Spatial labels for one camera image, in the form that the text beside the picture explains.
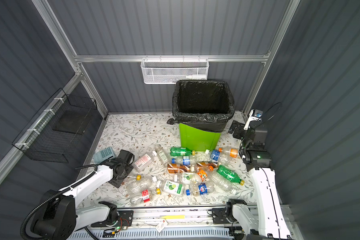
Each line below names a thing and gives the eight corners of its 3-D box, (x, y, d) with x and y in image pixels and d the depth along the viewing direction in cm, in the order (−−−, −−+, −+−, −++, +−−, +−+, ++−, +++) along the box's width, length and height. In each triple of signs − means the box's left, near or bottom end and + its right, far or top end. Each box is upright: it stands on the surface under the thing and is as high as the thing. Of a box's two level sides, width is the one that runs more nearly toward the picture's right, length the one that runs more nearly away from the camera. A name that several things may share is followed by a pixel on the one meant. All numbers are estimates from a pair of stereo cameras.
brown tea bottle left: (167, 173, 88) (167, 171, 85) (168, 166, 91) (167, 163, 88) (190, 173, 88) (190, 171, 85) (189, 166, 91) (190, 163, 88)
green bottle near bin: (170, 157, 97) (169, 153, 93) (170, 150, 101) (169, 146, 97) (194, 157, 97) (195, 153, 93) (194, 150, 101) (194, 146, 96)
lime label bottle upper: (174, 185, 84) (173, 182, 81) (174, 174, 88) (174, 171, 85) (199, 185, 84) (200, 182, 81) (199, 174, 88) (199, 171, 85)
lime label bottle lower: (156, 195, 82) (155, 193, 79) (157, 182, 87) (156, 180, 84) (184, 195, 82) (184, 193, 79) (184, 182, 87) (184, 180, 84)
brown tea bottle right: (196, 167, 90) (196, 165, 88) (196, 163, 92) (196, 161, 89) (217, 167, 90) (218, 165, 88) (217, 163, 92) (218, 161, 89)
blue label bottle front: (186, 198, 82) (186, 194, 77) (185, 188, 85) (185, 185, 80) (213, 194, 83) (215, 191, 78) (211, 185, 86) (213, 181, 81)
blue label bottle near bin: (206, 162, 93) (207, 159, 90) (205, 152, 97) (205, 149, 95) (224, 162, 93) (225, 159, 90) (222, 152, 97) (223, 149, 95)
